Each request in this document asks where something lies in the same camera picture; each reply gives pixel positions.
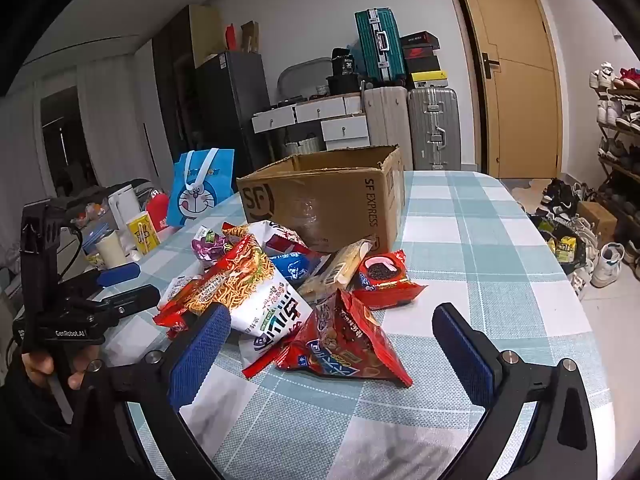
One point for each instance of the woven laundry basket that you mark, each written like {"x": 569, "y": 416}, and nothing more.
{"x": 302, "y": 146}

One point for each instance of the black shoe box red logo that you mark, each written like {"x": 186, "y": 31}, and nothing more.
{"x": 420, "y": 53}

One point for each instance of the beige suitcase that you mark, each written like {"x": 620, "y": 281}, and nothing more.
{"x": 385, "y": 127}

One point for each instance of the black box white label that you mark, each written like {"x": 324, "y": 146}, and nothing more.
{"x": 344, "y": 64}

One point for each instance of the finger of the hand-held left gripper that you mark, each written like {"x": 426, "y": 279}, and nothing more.
{"x": 119, "y": 274}
{"x": 135, "y": 297}

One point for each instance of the purple snack packet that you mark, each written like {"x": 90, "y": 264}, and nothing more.
{"x": 210, "y": 247}

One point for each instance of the silver suitcase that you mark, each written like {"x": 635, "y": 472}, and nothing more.
{"x": 432, "y": 127}

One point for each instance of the plain black shoe box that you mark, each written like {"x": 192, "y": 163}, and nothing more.
{"x": 422, "y": 66}

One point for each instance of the small red noodle packet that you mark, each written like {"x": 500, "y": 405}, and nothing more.
{"x": 197, "y": 292}

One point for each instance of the black refrigerator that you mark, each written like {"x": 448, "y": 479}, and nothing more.
{"x": 230, "y": 110}

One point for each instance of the wooden door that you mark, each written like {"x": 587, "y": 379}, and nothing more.
{"x": 520, "y": 100}

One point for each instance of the teal suitcase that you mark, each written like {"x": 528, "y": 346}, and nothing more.
{"x": 377, "y": 45}

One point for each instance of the dark tall cabinet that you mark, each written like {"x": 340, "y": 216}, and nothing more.
{"x": 172, "y": 85}

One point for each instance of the black storage basket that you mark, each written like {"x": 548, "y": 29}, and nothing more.
{"x": 344, "y": 86}

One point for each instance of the teal checked tablecloth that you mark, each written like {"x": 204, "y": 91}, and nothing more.
{"x": 450, "y": 240}

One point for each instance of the white cup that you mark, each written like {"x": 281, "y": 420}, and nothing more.
{"x": 112, "y": 250}

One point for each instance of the person's left hand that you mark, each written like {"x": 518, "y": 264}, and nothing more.
{"x": 75, "y": 377}

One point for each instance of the red cookie packet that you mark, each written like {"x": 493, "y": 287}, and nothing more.
{"x": 385, "y": 280}

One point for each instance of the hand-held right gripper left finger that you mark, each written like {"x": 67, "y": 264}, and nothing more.
{"x": 200, "y": 355}

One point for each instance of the yellow and black shoe box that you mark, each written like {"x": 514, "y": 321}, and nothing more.
{"x": 427, "y": 81}

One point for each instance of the red chips bag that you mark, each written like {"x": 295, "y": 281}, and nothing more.
{"x": 345, "y": 345}

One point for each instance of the white and red snack bag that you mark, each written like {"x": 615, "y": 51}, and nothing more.
{"x": 275, "y": 235}

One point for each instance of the blue cartoon tote bag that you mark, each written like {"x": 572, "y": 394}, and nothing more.
{"x": 200, "y": 195}

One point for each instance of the blue snack packet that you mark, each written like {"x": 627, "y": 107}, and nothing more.
{"x": 295, "y": 267}

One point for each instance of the white orange noodle snack bag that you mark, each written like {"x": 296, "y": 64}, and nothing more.
{"x": 260, "y": 280}

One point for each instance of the black shoe box red trim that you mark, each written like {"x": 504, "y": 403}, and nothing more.
{"x": 420, "y": 39}

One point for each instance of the trash bin with wrappers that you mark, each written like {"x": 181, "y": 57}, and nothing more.
{"x": 562, "y": 247}

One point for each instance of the white curtain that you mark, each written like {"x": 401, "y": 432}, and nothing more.
{"x": 120, "y": 125}

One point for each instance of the beige cracker packet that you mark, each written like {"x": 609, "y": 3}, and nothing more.
{"x": 340, "y": 265}

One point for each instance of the pile of sneakers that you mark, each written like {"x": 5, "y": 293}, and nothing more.
{"x": 607, "y": 262}

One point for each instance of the person's left forearm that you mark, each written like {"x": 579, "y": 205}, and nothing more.
{"x": 30, "y": 435}

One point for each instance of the white desk with drawers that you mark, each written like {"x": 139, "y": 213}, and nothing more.
{"x": 345, "y": 127}

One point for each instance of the red paper bag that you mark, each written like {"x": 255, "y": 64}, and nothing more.
{"x": 232, "y": 37}

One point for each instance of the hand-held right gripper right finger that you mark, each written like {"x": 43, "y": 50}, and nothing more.
{"x": 465, "y": 355}

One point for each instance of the white kettle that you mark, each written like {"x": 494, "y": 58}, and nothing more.
{"x": 124, "y": 210}

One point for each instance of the brown cardboard box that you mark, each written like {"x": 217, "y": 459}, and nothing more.
{"x": 320, "y": 195}

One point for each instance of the small cardboard box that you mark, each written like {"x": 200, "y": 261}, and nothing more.
{"x": 597, "y": 222}

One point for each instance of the red plush toy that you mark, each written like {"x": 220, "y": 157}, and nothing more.
{"x": 157, "y": 210}

